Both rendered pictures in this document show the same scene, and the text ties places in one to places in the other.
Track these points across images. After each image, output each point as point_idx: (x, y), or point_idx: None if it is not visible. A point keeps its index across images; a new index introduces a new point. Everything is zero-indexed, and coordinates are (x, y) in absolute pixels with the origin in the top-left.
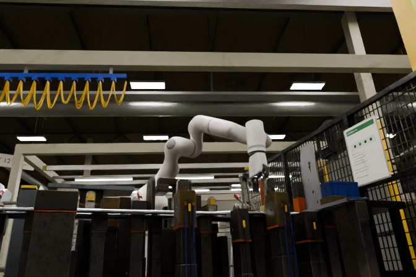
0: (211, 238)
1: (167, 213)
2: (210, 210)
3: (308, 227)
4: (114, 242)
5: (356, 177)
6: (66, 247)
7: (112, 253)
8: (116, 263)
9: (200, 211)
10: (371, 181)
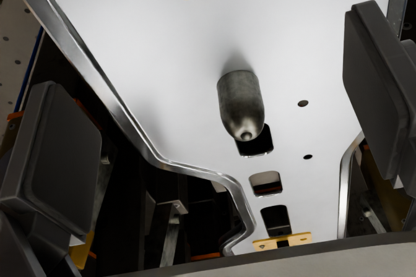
0: (91, 103)
1: (291, 227)
2: (96, 204)
3: None
4: (215, 229)
5: None
6: None
7: (213, 209)
8: (212, 191)
9: (350, 177)
10: None
